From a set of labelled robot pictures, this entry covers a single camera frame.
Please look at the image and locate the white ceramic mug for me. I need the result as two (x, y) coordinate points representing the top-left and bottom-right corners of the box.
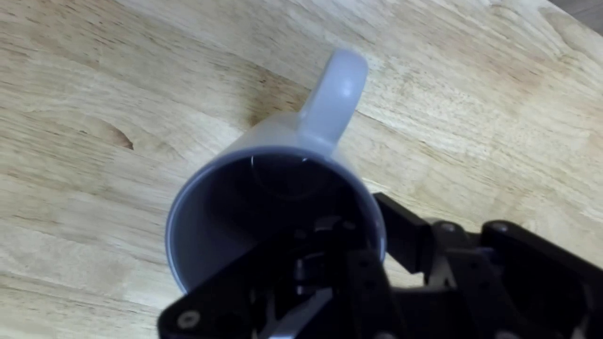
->
(164, 47), (388, 298)

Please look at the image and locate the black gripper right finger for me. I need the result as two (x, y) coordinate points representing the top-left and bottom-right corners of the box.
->
(373, 192), (603, 339)

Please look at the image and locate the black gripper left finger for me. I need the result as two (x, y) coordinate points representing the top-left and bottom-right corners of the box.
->
(157, 213), (396, 339)

